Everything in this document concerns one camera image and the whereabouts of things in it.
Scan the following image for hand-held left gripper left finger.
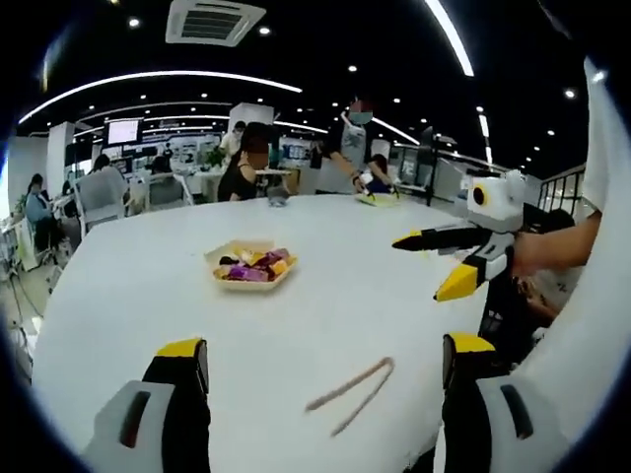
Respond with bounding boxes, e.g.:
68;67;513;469
78;337;212;473

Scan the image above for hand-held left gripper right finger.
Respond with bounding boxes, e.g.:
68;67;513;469
441;332;568;473

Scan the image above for beige hexagonal container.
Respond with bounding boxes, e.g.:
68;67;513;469
203;237;301;296

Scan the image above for pile of snack packets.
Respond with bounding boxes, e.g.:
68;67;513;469
212;246;299;285

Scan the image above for person's right hand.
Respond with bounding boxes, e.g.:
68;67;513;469
511;230;546;273

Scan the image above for black panel on tripod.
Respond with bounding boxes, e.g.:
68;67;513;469
416;125;457;207

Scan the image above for straight ceiling light strip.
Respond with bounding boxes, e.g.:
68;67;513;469
424;0;476;79

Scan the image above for white office chair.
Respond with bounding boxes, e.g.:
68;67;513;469
73;171;127;233
145;171;196;208

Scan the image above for round ceiling spotlights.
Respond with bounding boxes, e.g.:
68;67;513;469
88;17;578;164

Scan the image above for bright hanging monitor screen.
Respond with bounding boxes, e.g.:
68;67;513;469
105;117;143;146

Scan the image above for ceiling air conditioner vent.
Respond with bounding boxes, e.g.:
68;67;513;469
165;0;267;46

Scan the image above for curved ceiling light strip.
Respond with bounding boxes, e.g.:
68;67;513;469
18;70;304;125

